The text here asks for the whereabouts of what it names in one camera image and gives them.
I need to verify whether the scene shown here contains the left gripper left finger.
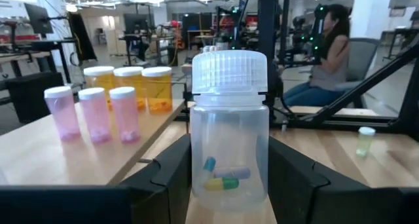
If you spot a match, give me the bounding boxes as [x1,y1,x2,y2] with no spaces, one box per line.
[119,134,193,224]

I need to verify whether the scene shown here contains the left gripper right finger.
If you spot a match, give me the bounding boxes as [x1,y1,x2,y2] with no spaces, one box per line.
[268,136,402,224]

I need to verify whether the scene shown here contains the pink pill vial white cap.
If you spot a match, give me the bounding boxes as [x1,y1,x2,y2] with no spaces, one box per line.
[77,87,112,144]
[109,86,141,144]
[43,85,82,142]

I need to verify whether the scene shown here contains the clear bottle yellow-green capsule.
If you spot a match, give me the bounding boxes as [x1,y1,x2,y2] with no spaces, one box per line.
[189,49,270,214]

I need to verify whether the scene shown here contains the orange pill bottle white cap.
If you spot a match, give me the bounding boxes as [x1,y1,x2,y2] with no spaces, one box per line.
[83,65,115,112]
[113,65,147,112]
[141,65,173,115]

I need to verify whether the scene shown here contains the wooden shelf black legs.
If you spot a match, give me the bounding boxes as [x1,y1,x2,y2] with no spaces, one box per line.
[0,98,187,187]

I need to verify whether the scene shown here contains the person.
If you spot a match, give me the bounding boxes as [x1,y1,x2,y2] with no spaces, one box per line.
[283,3,351,107]

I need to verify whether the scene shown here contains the grey office chair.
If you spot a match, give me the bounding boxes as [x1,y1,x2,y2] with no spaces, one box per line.
[333,37,382,109]

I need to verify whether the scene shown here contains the large black case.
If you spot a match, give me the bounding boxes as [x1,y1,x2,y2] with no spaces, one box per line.
[5,71,65,123]

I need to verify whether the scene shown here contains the black metal table frame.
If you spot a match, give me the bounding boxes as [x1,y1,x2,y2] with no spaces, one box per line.
[271,33,419,143]

